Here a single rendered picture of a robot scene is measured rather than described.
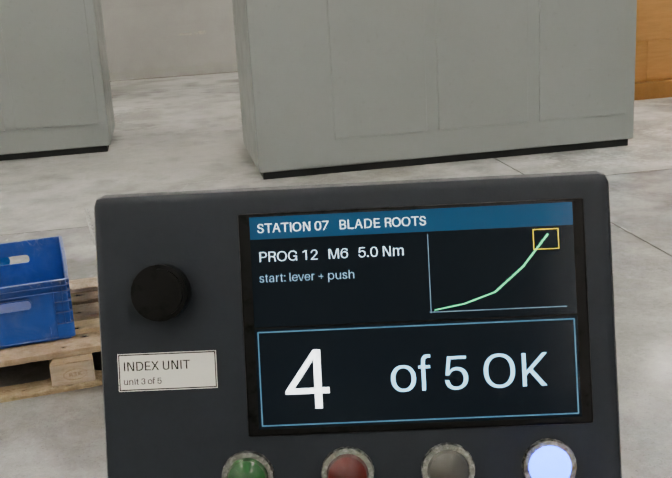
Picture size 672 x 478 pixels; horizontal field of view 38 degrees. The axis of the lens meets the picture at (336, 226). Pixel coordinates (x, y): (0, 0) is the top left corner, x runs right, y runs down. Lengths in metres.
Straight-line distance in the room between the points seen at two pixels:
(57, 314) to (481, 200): 3.04
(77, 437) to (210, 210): 2.66
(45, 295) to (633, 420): 1.95
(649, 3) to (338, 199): 8.71
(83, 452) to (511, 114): 4.33
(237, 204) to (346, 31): 5.78
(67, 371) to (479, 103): 3.88
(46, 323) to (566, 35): 4.29
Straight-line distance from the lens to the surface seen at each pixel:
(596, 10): 6.78
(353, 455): 0.49
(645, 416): 3.08
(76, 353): 3.41
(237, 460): 0.50
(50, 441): 3.14
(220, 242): 0.49
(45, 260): 4.02
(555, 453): 0.50
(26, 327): 3.49
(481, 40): 6.50
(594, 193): 0.50
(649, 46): 9.22
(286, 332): 0.49
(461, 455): 0.50
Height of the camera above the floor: 1.36
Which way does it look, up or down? 15 degrees down
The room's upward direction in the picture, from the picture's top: 3 degrees counter-clockwise
